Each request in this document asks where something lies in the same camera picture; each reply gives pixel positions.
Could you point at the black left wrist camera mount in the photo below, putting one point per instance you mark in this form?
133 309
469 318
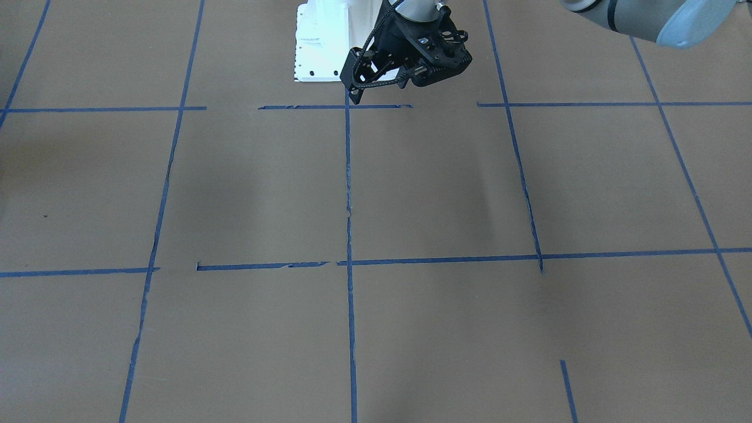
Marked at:
399 50

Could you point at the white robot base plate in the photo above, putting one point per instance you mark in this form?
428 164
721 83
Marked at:
325 32

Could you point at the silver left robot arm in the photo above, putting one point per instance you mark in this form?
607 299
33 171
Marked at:
676 24

